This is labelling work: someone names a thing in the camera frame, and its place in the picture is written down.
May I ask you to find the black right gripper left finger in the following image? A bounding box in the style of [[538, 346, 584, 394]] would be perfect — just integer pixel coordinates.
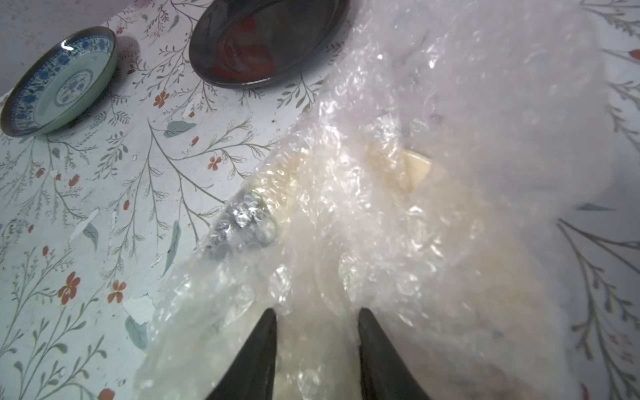
[[206, 308, 278, 400]]

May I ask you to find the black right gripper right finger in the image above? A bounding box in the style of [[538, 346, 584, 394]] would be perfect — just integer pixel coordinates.
[[358, 308, 430, 400]]

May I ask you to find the cream dinner plate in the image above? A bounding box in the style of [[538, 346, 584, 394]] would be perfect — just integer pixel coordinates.
[[209, 148, 563, 399]]

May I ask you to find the clear bubble wrap sheet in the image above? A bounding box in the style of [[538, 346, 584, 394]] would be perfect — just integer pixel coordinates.
[[133, 1, 612, 399]]

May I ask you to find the black dinner plate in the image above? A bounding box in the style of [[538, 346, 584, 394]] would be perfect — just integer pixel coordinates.
[[188, 0, 350, 89]]

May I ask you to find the floral table mat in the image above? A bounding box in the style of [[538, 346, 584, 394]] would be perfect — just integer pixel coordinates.
[[1, 1, 639, 399]]

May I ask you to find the blue patterned green plate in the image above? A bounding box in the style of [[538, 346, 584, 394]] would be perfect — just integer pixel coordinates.
[[1, 26, 118, 138]]

